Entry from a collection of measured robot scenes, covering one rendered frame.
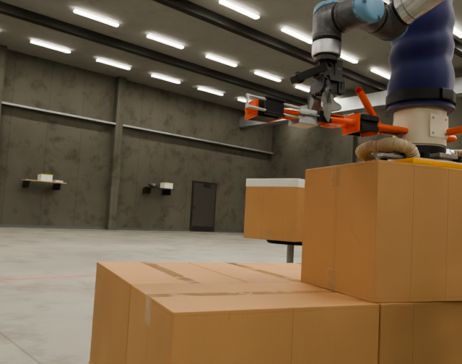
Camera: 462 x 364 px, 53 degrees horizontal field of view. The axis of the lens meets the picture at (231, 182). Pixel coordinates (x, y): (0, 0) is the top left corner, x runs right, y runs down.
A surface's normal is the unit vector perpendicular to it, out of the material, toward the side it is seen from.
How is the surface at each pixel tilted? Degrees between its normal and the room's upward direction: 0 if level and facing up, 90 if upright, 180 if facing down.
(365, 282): 90
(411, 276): 90
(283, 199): 90
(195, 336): 90
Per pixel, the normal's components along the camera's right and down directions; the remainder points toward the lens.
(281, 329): 0.43, -0.04
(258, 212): -0.59, -0.09
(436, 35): 0.05, -0.41
